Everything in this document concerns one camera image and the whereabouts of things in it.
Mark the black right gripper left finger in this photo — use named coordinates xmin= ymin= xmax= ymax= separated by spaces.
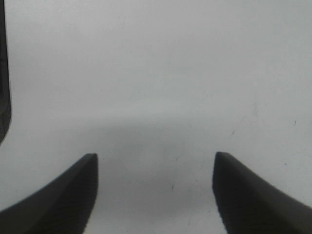
xmin=0 ymin=154 xmax=98 ymax=234

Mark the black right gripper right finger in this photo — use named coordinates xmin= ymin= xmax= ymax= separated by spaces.
xmin=212 ymin=152 xmax=312 ymax=234

